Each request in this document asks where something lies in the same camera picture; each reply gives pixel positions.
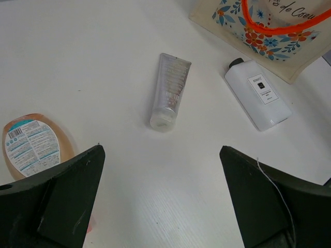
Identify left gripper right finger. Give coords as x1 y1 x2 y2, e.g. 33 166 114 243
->
220 146 330 247

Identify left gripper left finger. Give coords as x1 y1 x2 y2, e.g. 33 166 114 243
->
1 145 106 247

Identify peach bottle pink cap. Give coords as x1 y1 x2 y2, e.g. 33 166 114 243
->
2 113 75 180

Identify white rectangular bottle black cap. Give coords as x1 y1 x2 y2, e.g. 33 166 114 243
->
224 58 292 132

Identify clear squeeze tube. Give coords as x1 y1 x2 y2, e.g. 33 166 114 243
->
150 53 191 132

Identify canvas tote bag orange handles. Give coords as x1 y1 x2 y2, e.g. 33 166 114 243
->
189 1 330 84

